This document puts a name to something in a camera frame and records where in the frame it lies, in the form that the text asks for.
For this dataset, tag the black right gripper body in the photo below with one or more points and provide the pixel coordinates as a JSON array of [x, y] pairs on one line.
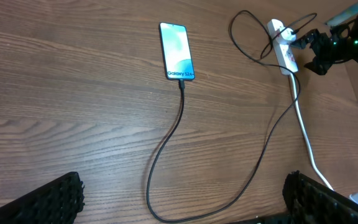
[[332, 48]]

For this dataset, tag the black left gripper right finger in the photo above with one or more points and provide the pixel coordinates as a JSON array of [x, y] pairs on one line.
[[310, 202]]

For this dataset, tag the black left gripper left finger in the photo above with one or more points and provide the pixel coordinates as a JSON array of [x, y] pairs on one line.
[[58, 201]]

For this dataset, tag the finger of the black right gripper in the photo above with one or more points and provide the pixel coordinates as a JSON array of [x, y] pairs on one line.
[[320, 67], [311, 37]]

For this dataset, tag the blue Samsung Galaxy smartphone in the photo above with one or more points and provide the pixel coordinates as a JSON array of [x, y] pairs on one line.
[[176, 52]]

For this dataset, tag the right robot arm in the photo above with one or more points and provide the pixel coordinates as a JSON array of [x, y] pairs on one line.
[[349, 30]]

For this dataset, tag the white power strip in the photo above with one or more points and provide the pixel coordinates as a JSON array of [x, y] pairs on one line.
[[284, 54]]

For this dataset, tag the white wall charger plug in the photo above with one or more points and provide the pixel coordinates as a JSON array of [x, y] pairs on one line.
[[284, 36]]

